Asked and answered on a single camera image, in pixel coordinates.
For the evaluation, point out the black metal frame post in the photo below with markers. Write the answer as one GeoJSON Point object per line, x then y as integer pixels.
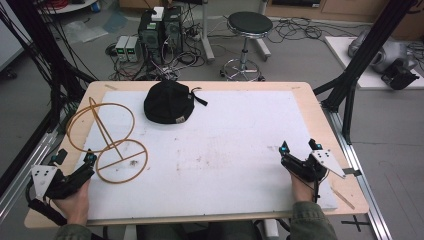
{"type": "Point", "coordinates": [50, 50]}
{"type": "Point", "coordinates": [361, 63]}

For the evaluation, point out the aluminium rail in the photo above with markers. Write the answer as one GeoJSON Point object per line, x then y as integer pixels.
{"type": "Point", "coordinates": [358, 173]}
{"type": "Point", "coordinates": [25, 170]}

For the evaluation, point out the black computer tower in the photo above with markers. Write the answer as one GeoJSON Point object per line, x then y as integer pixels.
{"type": "Point", "coordinates": [172, 31]}
{"type": "Point", "coordinates": [150, 35]}

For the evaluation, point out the black round stool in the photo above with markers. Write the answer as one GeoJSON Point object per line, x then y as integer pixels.
{"type": "Point", "coordinates": [248, 36]}

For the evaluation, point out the person's left hand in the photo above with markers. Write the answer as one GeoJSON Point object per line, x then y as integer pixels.
{"type": "Point", "coordinates": [74, 205]}

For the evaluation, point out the white floor board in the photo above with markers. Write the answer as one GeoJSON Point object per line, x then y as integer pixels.
{"type": "Point", "coordinates": [366, 71]}

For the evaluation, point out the black cap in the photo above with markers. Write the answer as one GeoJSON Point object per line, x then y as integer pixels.
{"type": "Point", "coordinates": [169, 101]}

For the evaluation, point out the white foam mat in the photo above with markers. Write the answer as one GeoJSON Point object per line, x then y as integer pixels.
{"type": "Point", "coordinates": [206, 156]}

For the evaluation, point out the grey rounded device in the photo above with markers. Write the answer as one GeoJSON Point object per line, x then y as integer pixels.
{"type": "Point", "coordinates": [386, 55]}

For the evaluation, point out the black device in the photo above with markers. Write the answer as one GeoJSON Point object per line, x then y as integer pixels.
{"type": "Point", "coordinates": [398, 76]}

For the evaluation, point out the white box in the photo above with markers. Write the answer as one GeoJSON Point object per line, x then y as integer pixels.
{"type": "Point", "coordinates": [157, 14]}

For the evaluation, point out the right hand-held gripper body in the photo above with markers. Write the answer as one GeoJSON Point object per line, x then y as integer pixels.
{"type": "Point", "coordinates": [313, 165]}

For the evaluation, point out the grey power supply unit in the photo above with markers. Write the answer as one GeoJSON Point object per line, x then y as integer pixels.
{"type": "Point", "coordinates": [121, 49]}
{"type": "Point", "coordinates": [131, 50]}

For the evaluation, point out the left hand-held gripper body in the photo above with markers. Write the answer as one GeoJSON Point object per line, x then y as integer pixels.
{"type": "Point", "coordinates": [53, 186]}

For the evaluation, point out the grey table leg stand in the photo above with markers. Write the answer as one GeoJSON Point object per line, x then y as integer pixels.
{"type": "Point", "coordinates": [208, 33]}

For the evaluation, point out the person's legs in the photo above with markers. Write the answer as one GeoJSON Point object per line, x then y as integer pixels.
{"type": "Point", "coordinates": [196, 231]}

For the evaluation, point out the person's right hand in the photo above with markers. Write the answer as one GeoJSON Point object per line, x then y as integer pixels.
{"type": "Point", "coordinates": [301, 190]}

